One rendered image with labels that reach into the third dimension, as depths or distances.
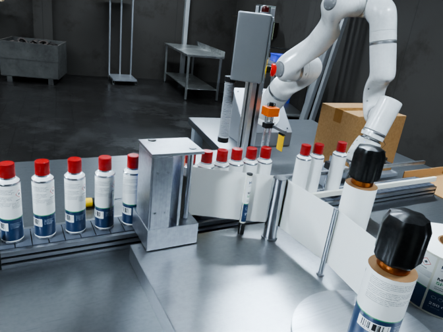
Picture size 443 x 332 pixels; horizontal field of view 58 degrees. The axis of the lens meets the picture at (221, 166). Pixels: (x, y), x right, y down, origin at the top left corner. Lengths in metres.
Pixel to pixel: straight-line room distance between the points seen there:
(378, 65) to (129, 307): 1.13
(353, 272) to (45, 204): 0.75
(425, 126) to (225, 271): 3.67
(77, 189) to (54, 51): 6.15
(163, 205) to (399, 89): 3.97
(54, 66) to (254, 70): 6.15
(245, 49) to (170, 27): 7.24
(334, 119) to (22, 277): 1.41
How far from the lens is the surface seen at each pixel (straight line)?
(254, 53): 1.18
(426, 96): 4.51
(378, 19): 1.56
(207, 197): 1.13
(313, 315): 0.93
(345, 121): 1.86
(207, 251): 1.08
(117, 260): 1.12
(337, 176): 1.51
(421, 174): 2.18
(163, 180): 0.98
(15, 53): 7.31
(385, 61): 1.55
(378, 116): 1.56
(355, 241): 0.96
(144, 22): 8.29
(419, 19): 4.71
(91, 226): 1.17
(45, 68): 7.23
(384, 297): 0.81
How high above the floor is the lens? 1.47
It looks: 21 degrees down
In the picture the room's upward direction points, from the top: 7 degrees clockwise
